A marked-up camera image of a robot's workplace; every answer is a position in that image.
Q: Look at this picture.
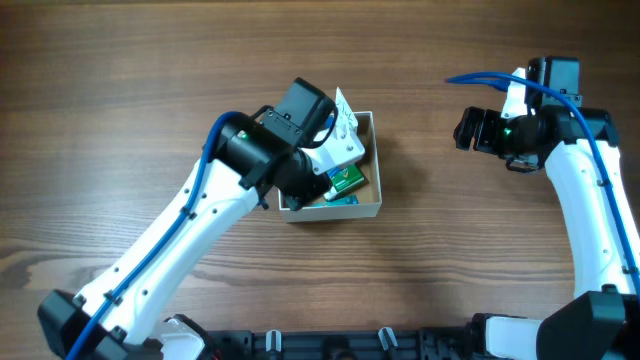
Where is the green soap box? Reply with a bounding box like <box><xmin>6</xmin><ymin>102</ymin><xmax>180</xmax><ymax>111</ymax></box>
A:
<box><xmin>324</xmin><ymin>164</ymin><xmax>366</xmax><ymax>201</ymax></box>

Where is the white cream tube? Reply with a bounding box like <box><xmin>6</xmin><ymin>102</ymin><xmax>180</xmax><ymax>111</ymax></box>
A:
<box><xmin>335</xmin><ymin>87</ymin><xmax>358</xmax><ymax>132</ymax></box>

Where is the teal toothpaste tube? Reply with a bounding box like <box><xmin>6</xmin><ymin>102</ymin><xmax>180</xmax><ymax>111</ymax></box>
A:
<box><xmin>310</xmin><ymin>195</ymin><xmax>359</xmax><ymax>208</ymax></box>

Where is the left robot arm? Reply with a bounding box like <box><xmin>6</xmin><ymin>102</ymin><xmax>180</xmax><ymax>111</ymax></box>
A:
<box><xmin>37</xmin><ymin>78</ymin><xmax>338</xmax><ymax>359</ymax></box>

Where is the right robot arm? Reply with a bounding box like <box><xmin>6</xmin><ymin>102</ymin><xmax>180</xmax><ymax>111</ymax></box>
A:
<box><xmin>449</xmin><ymin>56</ymin><xmax>639</xmax><ymax>359</ymax></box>

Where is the white open cardboard box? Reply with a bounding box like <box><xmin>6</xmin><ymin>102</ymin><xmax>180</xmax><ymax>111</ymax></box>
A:
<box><xmin>278</xmin><ymin>111</ymin><xmax>382</xmax><ymax>223</ymax></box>

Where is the left blue cable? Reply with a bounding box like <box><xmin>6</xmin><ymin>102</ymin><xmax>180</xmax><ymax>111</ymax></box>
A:
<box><xmin>64</xmin><ymin>110</ymin><xmax>241</xmax><ymax>360</ymax></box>

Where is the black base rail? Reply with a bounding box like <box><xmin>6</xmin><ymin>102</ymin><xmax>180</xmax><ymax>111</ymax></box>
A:
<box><xmin>208</xmin><ymin>327</ymin><xmax>483</xmax><ymax>360</ymax></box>

